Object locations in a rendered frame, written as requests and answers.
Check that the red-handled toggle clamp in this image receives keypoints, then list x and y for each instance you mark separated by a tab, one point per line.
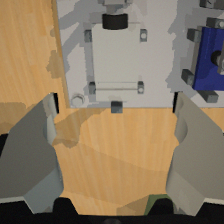
114	19

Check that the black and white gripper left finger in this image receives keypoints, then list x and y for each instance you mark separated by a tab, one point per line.
30	175

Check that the grey fixture plate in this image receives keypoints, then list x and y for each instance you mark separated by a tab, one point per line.
162	57

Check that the dark blue rectangular block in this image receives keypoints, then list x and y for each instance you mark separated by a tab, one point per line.
206	76

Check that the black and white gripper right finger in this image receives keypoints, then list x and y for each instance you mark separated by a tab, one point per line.
195	179

